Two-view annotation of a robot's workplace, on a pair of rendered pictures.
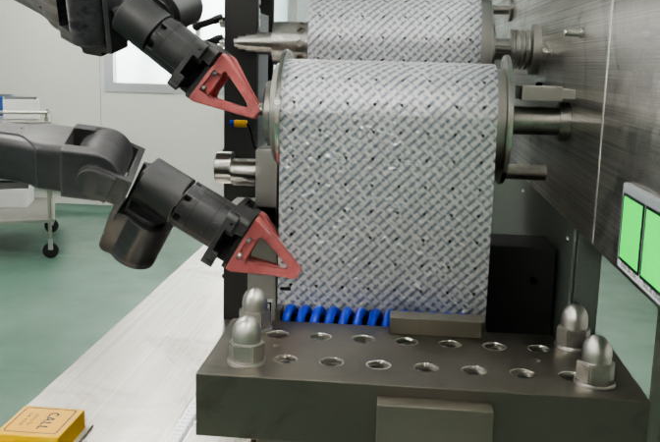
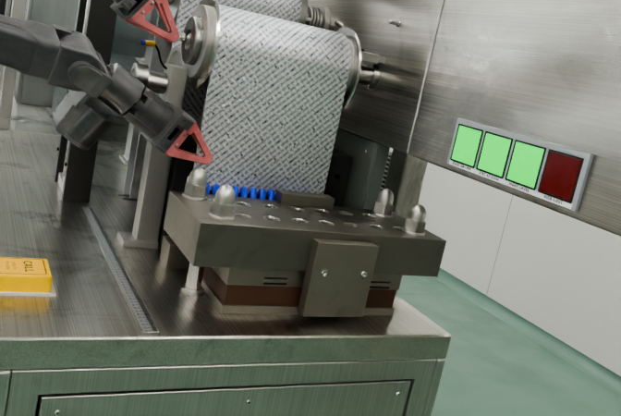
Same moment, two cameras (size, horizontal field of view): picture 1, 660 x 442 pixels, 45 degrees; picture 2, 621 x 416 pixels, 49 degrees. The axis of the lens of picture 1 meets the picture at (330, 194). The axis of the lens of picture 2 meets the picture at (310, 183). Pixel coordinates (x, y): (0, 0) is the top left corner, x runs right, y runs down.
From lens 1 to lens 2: 49 cm
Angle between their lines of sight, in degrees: 33
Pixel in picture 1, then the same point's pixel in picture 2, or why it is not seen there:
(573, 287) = (369, 180)
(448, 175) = (316, 102)
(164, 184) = (128, 84)
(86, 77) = not seen: outside the picture
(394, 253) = (275, 152)
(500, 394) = (377, 237)
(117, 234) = (75, 119)
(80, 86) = not seen: outside the picture
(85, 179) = (80, 72)
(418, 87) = (305, 41)
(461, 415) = (362, 249)
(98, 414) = not seen: hidden behind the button
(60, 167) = (55, 60)
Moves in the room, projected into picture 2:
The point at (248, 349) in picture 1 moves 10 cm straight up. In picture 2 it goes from (231, 207) to (244, 133)
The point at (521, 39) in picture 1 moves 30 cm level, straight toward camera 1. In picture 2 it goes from (316, 14) to (372, 16)
